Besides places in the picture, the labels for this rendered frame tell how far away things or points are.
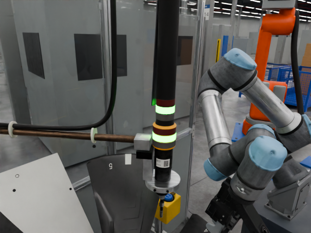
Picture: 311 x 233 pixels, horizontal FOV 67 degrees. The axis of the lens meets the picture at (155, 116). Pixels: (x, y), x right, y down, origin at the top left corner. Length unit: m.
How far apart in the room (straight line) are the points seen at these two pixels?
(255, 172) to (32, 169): 0.61
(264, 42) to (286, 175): 3.44
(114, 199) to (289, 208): 0.79
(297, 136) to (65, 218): 0.92
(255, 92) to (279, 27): 3.40
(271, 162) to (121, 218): 0.37
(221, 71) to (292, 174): 0.53
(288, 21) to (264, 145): 3.87
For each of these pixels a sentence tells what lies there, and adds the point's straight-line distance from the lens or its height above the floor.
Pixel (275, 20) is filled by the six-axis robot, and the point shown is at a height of 1.98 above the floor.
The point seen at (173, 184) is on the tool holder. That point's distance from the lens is 0.46.
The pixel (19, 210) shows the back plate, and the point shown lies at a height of 1.27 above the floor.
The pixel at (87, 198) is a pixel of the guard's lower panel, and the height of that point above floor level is 0.89.
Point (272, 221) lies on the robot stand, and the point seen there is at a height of 1.00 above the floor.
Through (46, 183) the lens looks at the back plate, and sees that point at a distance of 0.80.
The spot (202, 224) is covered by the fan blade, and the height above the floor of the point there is 1.17.
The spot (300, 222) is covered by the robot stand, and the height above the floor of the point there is 1.00.
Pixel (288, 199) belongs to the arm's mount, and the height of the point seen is 1.09.
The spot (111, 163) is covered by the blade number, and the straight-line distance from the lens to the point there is 0.67.
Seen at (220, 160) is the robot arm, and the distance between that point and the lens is 0.72.
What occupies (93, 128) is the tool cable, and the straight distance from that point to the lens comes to 0.46.
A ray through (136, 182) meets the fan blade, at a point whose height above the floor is 1.36.
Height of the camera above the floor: 1.73
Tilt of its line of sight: 19 degrees down
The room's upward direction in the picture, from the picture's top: 1 degrees clockwise
